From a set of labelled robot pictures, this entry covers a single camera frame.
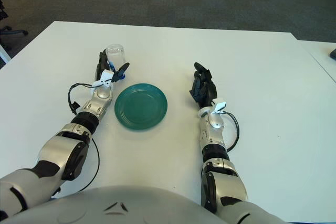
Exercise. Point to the grey robot torso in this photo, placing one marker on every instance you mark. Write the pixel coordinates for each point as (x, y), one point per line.
(118, 208)

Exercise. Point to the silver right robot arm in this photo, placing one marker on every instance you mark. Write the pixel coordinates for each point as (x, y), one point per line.
(212, 132)

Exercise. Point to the white adjoining table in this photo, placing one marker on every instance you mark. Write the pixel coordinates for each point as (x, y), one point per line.
(320, 52)

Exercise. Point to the clear plastic bottle blue cap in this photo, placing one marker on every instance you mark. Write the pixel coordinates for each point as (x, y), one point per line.
(115, 53)

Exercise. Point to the teal round plate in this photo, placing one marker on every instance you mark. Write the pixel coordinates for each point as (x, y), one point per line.
(141, 107)

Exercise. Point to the dark flat device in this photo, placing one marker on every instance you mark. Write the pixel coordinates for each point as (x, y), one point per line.
(334, 53)

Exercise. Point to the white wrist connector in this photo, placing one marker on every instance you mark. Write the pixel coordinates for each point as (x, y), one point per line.
(106, 75)
(219, 104)

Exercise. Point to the white right wrist connector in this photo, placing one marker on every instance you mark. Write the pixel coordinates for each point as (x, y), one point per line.
(219, 104)

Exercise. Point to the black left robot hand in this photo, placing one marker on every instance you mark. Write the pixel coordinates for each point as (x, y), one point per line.
(101, 66)

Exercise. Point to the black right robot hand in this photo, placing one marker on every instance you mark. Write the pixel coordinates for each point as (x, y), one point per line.
(206, 93)

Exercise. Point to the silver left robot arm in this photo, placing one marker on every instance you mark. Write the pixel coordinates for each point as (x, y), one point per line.
(97, 100)

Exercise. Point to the white left wrist connector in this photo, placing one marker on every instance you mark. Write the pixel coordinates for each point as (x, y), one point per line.
(106, 75)

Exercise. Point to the black office chair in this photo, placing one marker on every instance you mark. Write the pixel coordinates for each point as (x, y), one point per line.
(11, 32)

